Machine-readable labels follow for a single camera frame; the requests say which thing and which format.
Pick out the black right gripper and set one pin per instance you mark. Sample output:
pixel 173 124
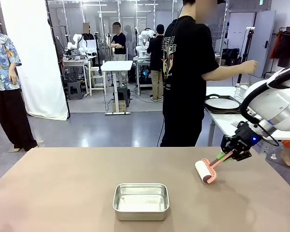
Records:
pixel 247 137

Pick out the pink lint roller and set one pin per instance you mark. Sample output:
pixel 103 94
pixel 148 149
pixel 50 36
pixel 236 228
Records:
pixel 202 170

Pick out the dark brown serving tray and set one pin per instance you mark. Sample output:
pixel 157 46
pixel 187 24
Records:
pixel 222 111

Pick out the white round plate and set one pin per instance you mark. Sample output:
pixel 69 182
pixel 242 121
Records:
pixel 222 104

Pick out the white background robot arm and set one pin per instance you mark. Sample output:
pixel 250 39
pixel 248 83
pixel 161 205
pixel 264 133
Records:
pixel 142 38

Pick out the person's right forearm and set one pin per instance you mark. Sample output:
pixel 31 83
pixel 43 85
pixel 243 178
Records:
pixel 222 71

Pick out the person's right hand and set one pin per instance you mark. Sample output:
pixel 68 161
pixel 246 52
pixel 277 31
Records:
pixel 249 67

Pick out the person in black t-shirt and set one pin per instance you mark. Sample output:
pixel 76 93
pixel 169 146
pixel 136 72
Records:
pixel 183 72

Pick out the black bags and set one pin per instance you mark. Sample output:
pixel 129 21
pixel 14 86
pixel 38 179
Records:
pixel 230 56

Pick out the grey door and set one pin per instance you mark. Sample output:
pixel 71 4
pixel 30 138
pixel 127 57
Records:
pixel 258 48

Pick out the orange hanging garment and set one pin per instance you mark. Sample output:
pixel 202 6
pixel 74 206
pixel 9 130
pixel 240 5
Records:
pixel 275 46

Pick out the dark hanging garment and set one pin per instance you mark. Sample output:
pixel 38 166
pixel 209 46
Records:
pixel 288 50

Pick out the rectangular metal tin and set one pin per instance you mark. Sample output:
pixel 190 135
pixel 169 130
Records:
pixel 141 215

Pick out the background table with computer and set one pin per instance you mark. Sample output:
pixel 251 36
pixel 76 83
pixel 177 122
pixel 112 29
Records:
pixel 142 72

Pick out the black tripod stand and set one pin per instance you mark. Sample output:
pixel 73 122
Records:
pixel 250 29

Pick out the black stool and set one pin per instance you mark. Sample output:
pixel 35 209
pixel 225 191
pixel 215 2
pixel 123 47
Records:
pixel 124 95

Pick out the cardboard box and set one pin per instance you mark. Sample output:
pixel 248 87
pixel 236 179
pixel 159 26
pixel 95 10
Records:
pixel 119 106

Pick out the capped person in khaki trousers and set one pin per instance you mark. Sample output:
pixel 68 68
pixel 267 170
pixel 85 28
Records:
pixel 155 53

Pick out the white standing desk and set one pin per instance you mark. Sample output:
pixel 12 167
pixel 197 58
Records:
pixel 117 65

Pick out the white stool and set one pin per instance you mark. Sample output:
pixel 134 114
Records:
pixel 96 79

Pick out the person with crossed arms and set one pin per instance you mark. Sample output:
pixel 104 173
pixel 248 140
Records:
pixel 119 46

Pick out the grey plastic stool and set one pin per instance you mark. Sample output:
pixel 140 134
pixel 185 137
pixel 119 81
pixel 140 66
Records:
pixel 74 90

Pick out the cluttered background work table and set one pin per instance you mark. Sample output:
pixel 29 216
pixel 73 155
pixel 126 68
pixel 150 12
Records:
pixel 73 63

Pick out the person behind background robot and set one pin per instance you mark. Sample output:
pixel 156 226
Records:
pixel 87 37

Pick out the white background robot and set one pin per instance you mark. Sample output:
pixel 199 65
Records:
pixel 77 39

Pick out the black backdrop stand pole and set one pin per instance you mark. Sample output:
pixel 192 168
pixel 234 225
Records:
pixel 58 62

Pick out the white backdrop curtain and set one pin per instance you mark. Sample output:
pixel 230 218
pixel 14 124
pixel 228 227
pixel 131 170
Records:
pixel 38 72

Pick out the mannequin in blue floral shirt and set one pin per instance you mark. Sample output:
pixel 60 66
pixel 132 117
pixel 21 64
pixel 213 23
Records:
pixel 2 62

